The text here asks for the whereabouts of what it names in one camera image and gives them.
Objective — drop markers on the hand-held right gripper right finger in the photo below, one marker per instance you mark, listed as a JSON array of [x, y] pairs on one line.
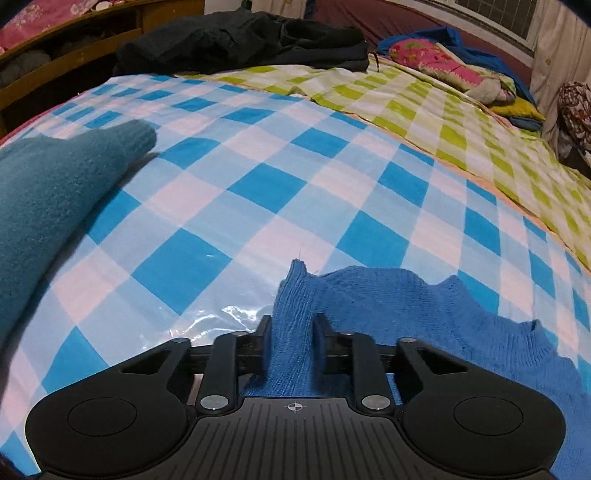
[[322, 344]]

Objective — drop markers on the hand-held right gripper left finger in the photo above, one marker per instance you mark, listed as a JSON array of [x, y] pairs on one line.
[[264, 344]]

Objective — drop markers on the blue striped knit sweater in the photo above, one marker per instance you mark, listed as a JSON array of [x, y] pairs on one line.
[[415, 323]]

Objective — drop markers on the blue checked bed sheet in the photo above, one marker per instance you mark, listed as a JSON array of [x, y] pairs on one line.
[[258, 184]]

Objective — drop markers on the green checked bed sheet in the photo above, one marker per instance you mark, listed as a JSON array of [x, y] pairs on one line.
[[443, 134]]

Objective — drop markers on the teal knit sweater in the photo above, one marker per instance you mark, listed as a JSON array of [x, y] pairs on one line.
[[51, 194]]

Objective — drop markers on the black jacket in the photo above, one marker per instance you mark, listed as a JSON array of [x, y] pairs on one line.
[[240, 41]]

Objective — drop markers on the pink floral pillow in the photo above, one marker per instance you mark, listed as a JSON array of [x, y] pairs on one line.
[[429, 60]]

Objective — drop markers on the yellow cloth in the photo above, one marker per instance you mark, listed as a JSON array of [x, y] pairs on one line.
[[519, 110]]

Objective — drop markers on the pink floral bedding pile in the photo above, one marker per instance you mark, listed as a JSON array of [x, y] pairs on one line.
[[480, 57]]

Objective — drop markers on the maroon padded headboard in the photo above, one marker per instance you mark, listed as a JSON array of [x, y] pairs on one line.
[[378, 18]]

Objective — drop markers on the wooden headboard shelf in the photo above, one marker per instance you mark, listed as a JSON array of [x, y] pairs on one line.
[[69, 60]]

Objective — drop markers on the dark floral cloth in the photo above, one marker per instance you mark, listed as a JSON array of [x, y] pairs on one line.
[[577, 110]]

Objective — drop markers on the barred window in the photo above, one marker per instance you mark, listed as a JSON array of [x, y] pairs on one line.
[[498, 18]]

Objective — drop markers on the cream curtain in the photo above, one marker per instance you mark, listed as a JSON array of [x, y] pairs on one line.
[[561, 50]]

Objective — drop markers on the pink floral blanket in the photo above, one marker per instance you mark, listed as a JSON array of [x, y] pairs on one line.
[[41, 18]]

